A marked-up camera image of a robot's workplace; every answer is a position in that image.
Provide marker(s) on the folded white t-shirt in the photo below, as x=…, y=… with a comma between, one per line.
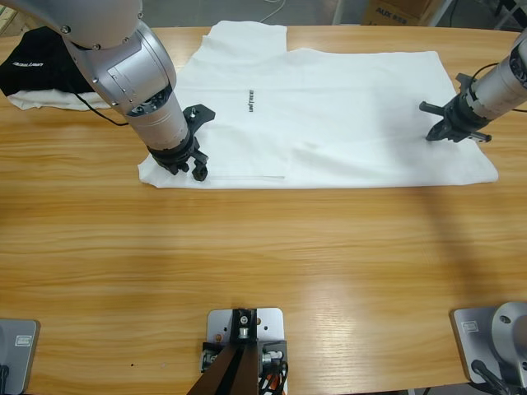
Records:
x=49, y=100

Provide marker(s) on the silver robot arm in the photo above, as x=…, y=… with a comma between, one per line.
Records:
x=123, y=74
x=502, y=86

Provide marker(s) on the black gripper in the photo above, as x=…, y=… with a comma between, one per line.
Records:
x=465, y=121
x=177, y=156

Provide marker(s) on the black metal stand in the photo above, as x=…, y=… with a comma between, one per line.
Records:
x=510, y=12

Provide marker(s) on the wooden pallet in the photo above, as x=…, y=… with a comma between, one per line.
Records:
x=8, y=18

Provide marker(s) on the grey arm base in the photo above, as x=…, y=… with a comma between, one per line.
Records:
x=20, y=358
x=469, y=341

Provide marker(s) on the folded black t-shirt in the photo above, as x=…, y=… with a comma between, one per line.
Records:
x=37, y=61

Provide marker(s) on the cardboard box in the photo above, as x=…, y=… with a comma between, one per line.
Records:
x=391, y=12

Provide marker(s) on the white metal post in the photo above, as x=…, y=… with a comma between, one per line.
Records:
x=339, y=12
x=442, y=14

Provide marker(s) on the white t-shirt with black logo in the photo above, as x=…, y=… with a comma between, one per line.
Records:
x=329, y=123

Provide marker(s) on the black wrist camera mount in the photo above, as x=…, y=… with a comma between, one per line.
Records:
x=201, y=115
x=463, y=84

